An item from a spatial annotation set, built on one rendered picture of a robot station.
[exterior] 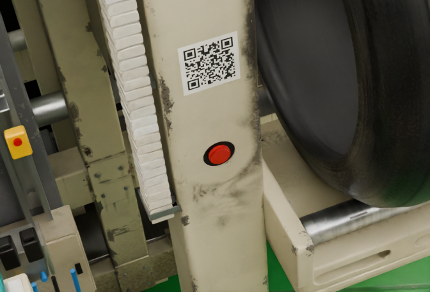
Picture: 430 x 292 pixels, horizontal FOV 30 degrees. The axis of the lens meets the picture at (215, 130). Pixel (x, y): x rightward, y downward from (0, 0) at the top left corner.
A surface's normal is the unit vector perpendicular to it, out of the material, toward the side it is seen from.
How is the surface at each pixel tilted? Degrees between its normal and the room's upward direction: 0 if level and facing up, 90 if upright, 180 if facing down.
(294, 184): 0
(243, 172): 90
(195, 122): 90
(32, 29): 95
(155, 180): 90
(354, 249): 0
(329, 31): 41
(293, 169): 0
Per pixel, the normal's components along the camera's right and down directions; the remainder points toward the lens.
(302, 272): 0.36, 0.65
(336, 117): -0.02, -0.59
